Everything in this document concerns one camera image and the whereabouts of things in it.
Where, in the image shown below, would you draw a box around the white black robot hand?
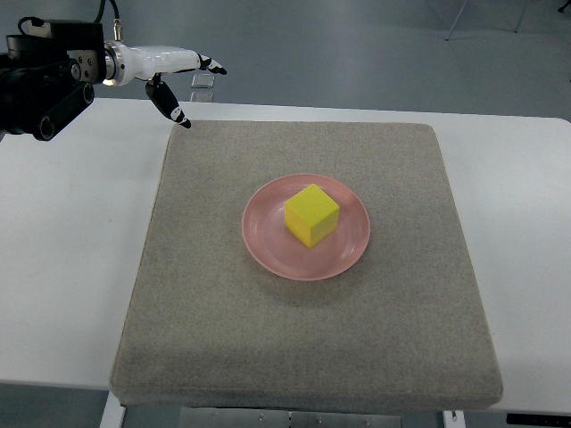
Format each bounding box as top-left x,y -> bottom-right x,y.
103,41 -> 227,128

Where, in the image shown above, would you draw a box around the yellow cube block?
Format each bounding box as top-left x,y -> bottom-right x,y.
285,184 -> 340,248

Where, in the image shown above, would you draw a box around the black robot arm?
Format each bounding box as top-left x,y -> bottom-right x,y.
1,1 -> 118,141

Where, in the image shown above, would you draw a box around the upper floor socket plate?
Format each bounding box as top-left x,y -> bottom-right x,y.
191,73 -> 215,89

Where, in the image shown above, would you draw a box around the floor socket plate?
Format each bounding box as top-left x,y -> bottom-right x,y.
190,91 -> 214,103
191,73 -> 215,89

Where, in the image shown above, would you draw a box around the lower floor socket plate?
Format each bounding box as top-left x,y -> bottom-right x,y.
190,91 -> 214,103

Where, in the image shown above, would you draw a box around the pink plate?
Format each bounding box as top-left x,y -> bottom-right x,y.
242,174 -> 371,281

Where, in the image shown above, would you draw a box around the beige fabric mat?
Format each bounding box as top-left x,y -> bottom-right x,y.
110,120 -> 503,414

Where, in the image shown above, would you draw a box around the metal chair legs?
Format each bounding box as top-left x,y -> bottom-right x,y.
443,1 -> 570,41

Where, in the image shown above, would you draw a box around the white table leg frame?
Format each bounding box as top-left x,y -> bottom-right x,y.
99,393 -> 467,427

